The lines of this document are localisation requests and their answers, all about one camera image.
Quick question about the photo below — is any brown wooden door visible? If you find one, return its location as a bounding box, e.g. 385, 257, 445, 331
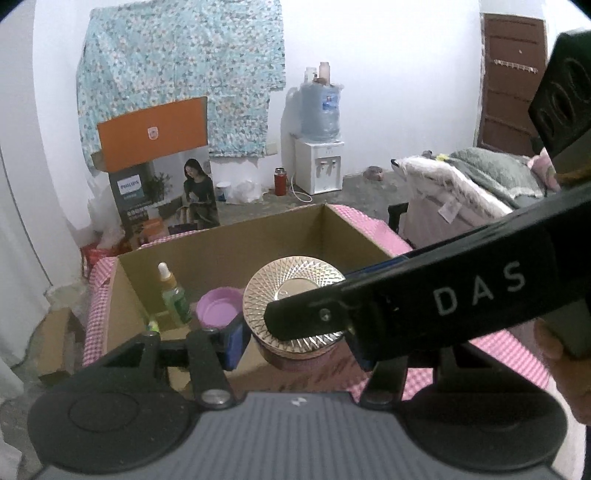
475, 13, 548, 158

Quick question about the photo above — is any pink plush toy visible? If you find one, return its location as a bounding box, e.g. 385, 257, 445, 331
526, 148, 561, 191

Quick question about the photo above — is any floral wall cloth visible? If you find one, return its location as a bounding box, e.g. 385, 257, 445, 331
76, 0, 287, 176

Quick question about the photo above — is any white plastic bag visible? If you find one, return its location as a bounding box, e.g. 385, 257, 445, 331
228, 179, 264, 205

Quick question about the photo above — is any white water dispenser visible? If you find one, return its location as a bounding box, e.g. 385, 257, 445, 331
294, 137, 345, 195

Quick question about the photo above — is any brown cardboard box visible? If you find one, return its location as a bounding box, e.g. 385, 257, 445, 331
104, 203, 414, 402

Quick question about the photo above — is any person's right hand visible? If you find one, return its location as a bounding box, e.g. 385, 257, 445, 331
534, 318, 591, 423

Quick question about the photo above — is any grey blanket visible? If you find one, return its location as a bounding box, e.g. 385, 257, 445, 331
445, 147, 555, 214

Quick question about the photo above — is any white cable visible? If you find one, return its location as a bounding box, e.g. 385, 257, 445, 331
288, 173, 314, 205

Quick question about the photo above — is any black chair frame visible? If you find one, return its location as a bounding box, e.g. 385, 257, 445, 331
387, 202, 414, 241

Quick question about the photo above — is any clear plastic bag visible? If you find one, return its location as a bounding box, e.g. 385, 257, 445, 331
87, 185, 126, 252

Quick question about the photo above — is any orange printed appliance box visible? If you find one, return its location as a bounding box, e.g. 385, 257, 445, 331
97, 96, 221, 245

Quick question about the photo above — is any jar with gold patterned lid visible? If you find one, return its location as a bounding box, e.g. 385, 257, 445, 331
242, 255, 352, 373

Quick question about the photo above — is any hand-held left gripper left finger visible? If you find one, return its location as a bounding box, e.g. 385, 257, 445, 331
88, 314, 253, 410

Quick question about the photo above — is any small purple bowl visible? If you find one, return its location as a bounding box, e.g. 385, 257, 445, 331
195, 287, 245, 331

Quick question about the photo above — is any red plastic bag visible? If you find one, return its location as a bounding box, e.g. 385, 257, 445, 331
81, 244, 121, 278

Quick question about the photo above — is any white curtain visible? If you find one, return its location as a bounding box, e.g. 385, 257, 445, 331
0, 148, 51, 462

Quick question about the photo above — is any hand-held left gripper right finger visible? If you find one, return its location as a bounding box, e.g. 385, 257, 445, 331
348, 330, 468, 410

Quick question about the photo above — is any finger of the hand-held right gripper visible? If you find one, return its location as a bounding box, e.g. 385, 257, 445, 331
264, 258, 413, 344

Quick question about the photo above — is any green dropper bottle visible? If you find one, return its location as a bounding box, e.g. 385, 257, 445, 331
157, 261, 194, 326

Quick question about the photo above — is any door hook rack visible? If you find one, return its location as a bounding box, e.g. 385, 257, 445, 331
492, 59, 540, 73

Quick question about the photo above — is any flat cardboard piece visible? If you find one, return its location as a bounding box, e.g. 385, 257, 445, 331
34, 308, 77, 389

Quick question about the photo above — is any pink checked cloth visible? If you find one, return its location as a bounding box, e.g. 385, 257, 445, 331
83, 203, 555, 403

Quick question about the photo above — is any blue water jug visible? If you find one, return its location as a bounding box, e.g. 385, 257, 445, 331
300, 80, 343, 143

